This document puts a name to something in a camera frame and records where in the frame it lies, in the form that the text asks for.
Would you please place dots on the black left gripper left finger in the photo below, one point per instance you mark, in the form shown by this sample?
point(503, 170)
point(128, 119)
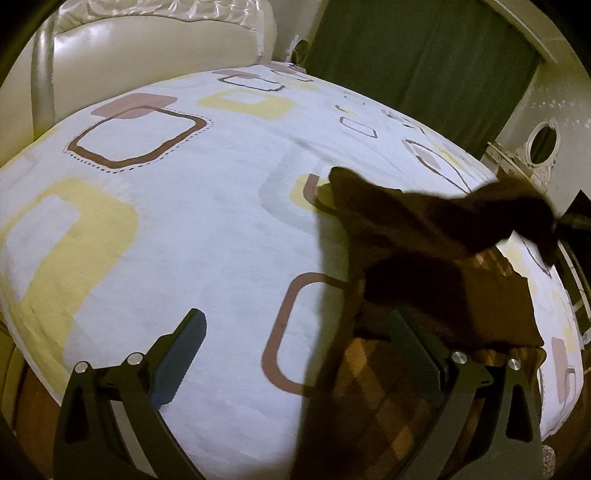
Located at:
point(171, 355)

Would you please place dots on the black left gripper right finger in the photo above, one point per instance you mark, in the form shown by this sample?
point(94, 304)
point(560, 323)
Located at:
point(421, 356)

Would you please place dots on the brown plaid knit sweater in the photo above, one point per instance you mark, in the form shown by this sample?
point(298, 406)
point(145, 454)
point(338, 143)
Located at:
point(437, 262)

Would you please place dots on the white dresser with round mirror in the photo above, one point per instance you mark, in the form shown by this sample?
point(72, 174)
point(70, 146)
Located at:
point(547, 140)

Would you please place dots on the white patterned bed sheet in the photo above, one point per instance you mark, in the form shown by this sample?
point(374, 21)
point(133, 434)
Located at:
point(210, 191)

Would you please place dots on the dark green curtain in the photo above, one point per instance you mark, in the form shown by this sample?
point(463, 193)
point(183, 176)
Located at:
point(456, 66)

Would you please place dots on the cream tufted leather headboard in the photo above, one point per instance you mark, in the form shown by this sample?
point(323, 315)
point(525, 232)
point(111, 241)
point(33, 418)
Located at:
point(84, 52)

